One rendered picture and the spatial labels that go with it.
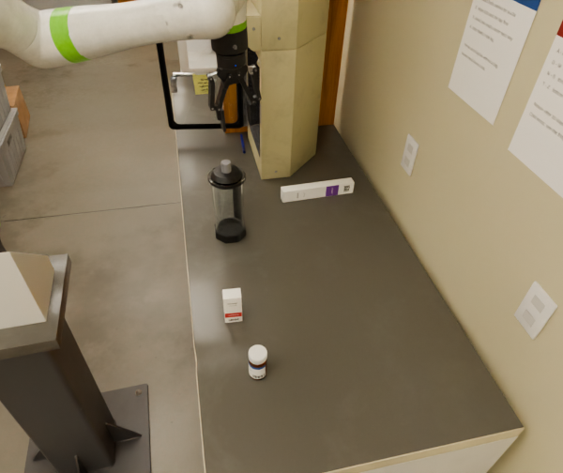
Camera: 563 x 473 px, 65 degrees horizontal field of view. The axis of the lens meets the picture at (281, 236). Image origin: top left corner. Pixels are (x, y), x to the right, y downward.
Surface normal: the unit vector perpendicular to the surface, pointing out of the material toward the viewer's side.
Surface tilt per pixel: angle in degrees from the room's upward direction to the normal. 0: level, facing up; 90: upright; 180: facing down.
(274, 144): 90
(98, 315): 0
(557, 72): 90
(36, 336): 0
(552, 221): 90
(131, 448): 0
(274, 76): 90
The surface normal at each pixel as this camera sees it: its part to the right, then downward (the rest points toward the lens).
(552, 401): -0.98, 0.12
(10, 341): 0.03, -0.74
